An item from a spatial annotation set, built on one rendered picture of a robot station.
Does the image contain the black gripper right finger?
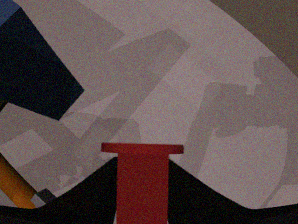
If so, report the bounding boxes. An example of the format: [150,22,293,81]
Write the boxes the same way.
[168,159,298,224]

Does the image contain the crank handle with dark red grip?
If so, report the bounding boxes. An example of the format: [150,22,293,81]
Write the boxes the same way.
[101,143,184,224]

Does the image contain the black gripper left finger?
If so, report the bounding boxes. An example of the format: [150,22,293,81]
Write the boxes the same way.
[0,156,118,224]

